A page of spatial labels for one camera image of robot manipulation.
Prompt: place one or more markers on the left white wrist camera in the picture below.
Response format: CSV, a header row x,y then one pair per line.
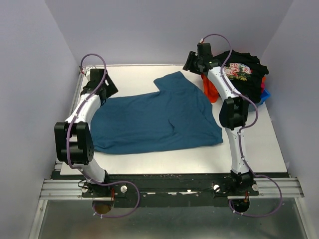
x,y
85,70

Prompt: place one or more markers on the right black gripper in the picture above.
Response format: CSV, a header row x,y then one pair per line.
x,y
188,64

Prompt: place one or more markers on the blue t-shirt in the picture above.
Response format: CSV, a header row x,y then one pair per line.
x,y
177,116

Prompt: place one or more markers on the orange t-shirt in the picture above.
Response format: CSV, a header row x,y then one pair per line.
x,y
210,89

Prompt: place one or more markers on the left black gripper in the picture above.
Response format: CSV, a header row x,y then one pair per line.
x,y
111,89

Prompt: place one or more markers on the black floral t-shirt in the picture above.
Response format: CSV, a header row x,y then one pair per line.
x,y
245,72

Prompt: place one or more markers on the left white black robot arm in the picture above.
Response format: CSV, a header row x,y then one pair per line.
x,y
73,140

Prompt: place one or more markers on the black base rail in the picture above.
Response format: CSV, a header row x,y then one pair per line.
x,y
169,190

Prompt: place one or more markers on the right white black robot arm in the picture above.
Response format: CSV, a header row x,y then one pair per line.
x,y
233,114

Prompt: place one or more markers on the blue plastic bin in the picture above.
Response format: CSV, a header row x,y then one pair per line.
x,y
264,96

